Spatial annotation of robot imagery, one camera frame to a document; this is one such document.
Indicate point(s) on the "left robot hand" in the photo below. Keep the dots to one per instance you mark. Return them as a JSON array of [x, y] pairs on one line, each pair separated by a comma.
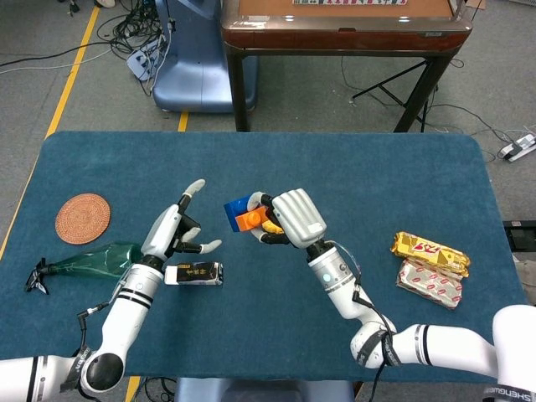
[[163, 230]]

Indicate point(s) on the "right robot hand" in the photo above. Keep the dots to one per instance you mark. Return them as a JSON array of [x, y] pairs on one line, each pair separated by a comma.
[[299, 218]]

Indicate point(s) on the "orange toy block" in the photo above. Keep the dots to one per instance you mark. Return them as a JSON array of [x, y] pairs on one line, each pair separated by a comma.
[[251, 220]]

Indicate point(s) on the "blue toy block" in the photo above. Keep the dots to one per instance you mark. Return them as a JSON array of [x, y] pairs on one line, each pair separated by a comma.
[[234, 211]]

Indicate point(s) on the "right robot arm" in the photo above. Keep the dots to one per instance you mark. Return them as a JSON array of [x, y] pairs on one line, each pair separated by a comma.
[[335, 276]]

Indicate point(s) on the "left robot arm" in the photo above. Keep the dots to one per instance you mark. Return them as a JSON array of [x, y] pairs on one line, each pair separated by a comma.
[[125, 310]]

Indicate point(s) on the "black white carton box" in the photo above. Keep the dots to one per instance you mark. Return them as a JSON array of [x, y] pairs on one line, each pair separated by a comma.
[[197, 273]]

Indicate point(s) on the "blue felt table cover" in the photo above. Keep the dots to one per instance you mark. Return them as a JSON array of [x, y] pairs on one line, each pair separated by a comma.
[[268, 167]]

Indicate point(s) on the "round woven coaster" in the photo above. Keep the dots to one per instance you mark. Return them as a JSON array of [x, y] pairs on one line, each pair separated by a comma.
[[83, 218]]

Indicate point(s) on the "gold snack packet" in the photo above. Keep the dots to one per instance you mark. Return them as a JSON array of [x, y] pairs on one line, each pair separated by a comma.
[[427, 251]]

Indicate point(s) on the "silver red snack packet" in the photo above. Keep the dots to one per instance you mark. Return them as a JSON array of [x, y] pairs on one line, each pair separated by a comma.
[[431, 287]]

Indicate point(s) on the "white power strip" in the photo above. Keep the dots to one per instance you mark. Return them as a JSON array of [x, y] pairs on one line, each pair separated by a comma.
[[513, 150], [140, 63]]

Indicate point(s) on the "blue-grey robot torso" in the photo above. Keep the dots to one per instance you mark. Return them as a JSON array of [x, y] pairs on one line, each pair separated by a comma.
[[264, 391]]

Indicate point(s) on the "brown mahjong table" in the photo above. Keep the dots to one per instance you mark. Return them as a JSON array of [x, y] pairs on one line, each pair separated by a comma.
[[343, 33]]

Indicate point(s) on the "face-up mahjong tile row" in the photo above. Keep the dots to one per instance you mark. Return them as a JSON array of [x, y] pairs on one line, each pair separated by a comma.
[[347, 2]]

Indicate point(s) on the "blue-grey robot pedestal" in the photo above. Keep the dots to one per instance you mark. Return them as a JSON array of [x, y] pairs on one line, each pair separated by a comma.
[[197, 75]]

